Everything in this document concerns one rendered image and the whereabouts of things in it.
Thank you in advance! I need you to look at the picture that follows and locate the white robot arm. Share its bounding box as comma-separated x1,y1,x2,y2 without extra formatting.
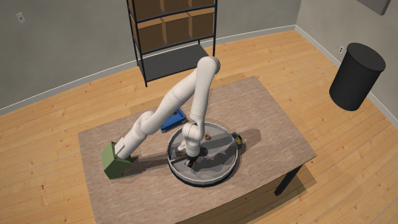
115,56,220,159

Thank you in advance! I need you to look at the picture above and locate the blue crate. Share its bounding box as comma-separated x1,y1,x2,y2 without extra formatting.
160,109,186,133

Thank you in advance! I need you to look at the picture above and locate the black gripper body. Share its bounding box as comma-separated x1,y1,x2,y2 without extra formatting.
186,153,200,162

